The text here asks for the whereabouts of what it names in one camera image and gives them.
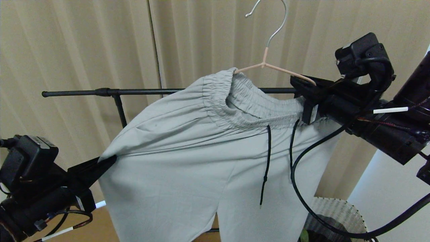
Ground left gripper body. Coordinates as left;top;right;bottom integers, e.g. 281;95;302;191
0;183;97;242

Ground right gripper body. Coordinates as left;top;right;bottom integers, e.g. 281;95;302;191
301;91;428;165

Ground pink clothes hanger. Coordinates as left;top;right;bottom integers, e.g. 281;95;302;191
234;0;317;86

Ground pale grey shorts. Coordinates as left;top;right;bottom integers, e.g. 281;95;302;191
97;67;343;242

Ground white laundry basket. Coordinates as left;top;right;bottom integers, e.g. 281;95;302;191
299;197;370;242

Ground black clothes rack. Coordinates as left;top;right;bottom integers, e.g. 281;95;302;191
42;87;298;233

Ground beige curtain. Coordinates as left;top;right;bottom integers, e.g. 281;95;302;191
0;0;430;215

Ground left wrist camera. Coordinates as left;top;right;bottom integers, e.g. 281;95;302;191
0;134;59;194

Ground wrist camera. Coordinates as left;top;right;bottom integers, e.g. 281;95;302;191
0;134;59;194
335;33;395;91

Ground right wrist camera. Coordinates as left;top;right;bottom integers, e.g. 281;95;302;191
335;33;395;91

